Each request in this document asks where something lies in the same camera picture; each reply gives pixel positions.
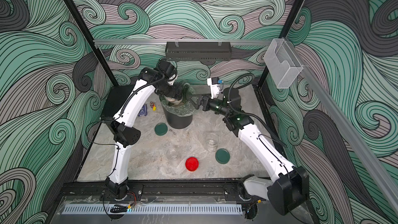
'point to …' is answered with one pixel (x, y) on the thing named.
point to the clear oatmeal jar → (172, 154)
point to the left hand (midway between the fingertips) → (174, 92)
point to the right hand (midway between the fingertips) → (191, 97)
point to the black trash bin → (176, 121)
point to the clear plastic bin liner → (185, 108)
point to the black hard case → (114, 100)
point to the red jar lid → (192, 164)
